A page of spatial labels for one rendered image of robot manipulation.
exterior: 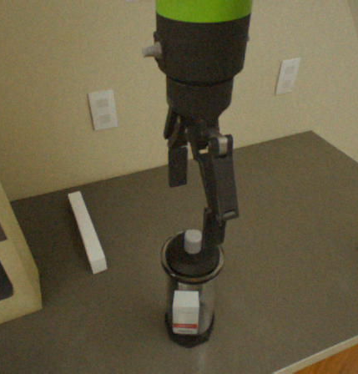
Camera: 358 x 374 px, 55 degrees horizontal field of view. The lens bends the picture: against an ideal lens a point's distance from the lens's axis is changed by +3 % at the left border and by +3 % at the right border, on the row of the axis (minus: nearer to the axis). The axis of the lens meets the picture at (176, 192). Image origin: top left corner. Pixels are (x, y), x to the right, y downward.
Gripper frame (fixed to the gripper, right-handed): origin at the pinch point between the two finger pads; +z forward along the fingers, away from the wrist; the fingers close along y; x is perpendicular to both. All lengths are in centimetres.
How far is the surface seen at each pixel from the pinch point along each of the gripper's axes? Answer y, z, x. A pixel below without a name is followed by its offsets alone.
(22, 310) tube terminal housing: -13.8, 31.5, -31.8
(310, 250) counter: -7.6, 33.4, 36.1
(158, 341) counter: 1.6, 33.2, -7.1
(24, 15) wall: -58, -13, -17
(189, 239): 0.8, 6.2, -0.8
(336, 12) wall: -61, -6, 73
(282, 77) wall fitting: -59, 11, 57
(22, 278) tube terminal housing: -13.9, 21.7, -29.4
